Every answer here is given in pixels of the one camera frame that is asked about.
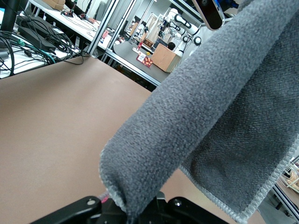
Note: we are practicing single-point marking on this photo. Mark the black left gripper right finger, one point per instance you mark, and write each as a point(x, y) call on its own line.
point(182, 213)

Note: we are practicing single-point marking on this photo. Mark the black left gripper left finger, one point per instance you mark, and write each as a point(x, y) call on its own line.
point(93, 212)

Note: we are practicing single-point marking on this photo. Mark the grey microfibre towel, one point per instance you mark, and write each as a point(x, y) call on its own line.
point(198, 116)

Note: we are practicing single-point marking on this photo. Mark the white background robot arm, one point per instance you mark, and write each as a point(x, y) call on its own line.
point(187, 24)

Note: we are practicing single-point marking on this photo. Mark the red patterned packet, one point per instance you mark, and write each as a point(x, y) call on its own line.
point(147, 62)

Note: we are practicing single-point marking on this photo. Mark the light wooden box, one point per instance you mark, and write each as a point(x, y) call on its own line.
point(163, 58)

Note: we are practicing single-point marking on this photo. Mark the red and white box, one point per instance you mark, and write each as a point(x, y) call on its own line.
point(140, 57)

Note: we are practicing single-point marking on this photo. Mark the dark grey workbench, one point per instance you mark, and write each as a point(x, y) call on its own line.
point(130, 53)

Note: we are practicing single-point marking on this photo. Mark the person with black hair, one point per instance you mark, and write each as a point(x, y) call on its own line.
point(171, 46)

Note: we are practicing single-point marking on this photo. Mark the black power brick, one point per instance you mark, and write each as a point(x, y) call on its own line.
point(35, 35)

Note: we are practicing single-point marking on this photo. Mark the beige fabric panel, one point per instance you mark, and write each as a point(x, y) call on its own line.
point(154, 28)

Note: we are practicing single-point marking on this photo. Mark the white lab desk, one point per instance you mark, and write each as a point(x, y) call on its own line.
point(70, 21)

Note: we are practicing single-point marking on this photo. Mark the black monitor stand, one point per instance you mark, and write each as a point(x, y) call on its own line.
point(9, 18)

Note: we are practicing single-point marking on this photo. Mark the metal shelf frame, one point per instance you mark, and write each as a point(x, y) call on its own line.
point(287, 198)

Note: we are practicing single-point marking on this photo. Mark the aluminium frame post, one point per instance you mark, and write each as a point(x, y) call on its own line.
point(102, 25)
point(121, 23)

